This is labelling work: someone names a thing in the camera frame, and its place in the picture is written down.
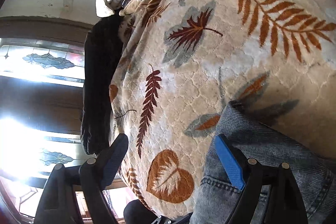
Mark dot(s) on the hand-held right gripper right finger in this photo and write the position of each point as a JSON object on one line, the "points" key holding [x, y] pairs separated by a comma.
{"points": [[229, 163]]}

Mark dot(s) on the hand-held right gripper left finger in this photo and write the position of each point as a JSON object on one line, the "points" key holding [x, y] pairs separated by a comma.
{"points": [[113, 161]]}

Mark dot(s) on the blue denim pants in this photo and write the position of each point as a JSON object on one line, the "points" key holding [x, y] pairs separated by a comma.
{"points": [[275, 150]]}

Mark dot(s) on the black garment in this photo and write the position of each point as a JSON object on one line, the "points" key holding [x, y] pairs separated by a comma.
{"points": [[99, 82]]}

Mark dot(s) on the stained-glass window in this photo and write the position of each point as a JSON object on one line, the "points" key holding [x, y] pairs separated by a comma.
{"points": [[39, 108]]}

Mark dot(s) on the cream leaf-print blanket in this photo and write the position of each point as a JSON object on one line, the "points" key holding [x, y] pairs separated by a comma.
{"points": [[223, 56]]}

